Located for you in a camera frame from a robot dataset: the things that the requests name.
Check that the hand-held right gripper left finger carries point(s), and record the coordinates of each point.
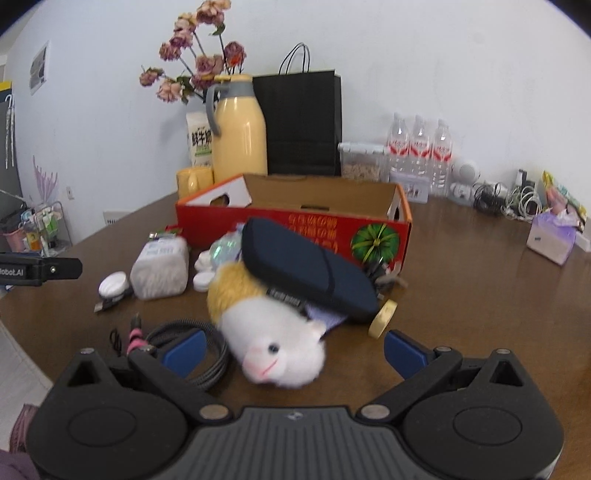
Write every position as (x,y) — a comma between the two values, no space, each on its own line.
(184,353)

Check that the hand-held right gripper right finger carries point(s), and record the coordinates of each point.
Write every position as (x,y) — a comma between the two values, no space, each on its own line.
(405,353)

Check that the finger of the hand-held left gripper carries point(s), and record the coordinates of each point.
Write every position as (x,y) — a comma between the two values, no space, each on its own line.
(62,269)

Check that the white lid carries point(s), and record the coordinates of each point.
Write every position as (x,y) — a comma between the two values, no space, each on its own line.
(113,285)

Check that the purple knitted cloth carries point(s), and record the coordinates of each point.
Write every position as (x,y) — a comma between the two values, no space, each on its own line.
(328,319)

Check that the white wet wipes pack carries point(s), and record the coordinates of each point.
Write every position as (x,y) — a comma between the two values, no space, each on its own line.
(159,270)

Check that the hamster plush toy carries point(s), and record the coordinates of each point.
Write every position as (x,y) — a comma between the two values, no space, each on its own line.
(272,341)

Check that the navy zip pouch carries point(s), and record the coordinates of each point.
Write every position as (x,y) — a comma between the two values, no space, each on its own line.
(300,267)

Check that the red cardboard box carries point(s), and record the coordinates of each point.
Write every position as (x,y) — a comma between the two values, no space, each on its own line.
(314,203)

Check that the yellow tape roll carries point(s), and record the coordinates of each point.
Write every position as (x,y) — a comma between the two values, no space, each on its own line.
(383,318)

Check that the black standing board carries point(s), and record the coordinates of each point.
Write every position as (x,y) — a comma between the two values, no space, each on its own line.
(8,157)

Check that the shiny plastic wrapper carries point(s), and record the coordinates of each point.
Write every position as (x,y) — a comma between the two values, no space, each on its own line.
(226,247)

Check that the yellow mug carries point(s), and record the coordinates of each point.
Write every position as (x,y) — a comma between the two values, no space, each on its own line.
(191,181)

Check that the white printed tin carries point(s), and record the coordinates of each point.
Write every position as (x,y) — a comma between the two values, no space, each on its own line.
(408,187)

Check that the dark purple clothing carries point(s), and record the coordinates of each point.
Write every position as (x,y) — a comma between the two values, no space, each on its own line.
(18,443)

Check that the white robot figure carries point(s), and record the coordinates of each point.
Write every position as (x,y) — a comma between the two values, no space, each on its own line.
(464,177)

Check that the purple tissue pack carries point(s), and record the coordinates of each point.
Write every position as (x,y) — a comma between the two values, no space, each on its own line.
(551,237)

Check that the white milk carton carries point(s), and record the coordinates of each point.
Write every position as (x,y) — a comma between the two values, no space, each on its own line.
(199,141)

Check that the clear seed container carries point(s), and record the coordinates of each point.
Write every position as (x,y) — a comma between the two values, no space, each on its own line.
(362,161)

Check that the red label water bottle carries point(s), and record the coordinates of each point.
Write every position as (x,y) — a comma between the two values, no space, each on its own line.
(398,147)
(419,147)
(441,157)

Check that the yellow thermos jug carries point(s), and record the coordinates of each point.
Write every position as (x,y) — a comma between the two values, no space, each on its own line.
(238,134)

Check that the colourful snack packet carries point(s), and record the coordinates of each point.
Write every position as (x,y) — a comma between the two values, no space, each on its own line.
(561,194)

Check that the dried rose bouquet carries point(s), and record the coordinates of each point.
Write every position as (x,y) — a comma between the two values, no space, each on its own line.
(194,60)

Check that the black paper bag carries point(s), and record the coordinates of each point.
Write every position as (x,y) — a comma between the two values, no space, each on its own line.
(300,124)

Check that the purple wall decal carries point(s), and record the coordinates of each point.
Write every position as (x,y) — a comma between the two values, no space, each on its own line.
(44,182)

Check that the wall picture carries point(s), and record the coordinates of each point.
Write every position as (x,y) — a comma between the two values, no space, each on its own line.
(39,67)

